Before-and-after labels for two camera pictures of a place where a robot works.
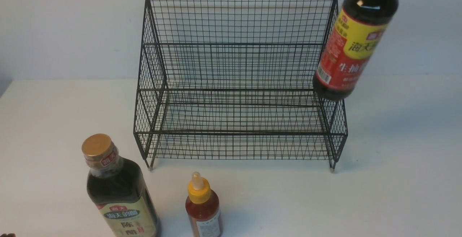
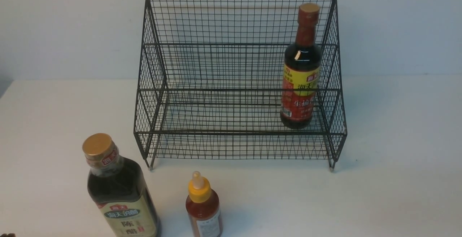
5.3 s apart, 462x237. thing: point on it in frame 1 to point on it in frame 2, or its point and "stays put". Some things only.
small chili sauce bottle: (203, 208) stays put
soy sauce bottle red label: (367, 9) to (302, 78)
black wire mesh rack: (234, 79) stays put
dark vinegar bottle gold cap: (125, 207) stays put
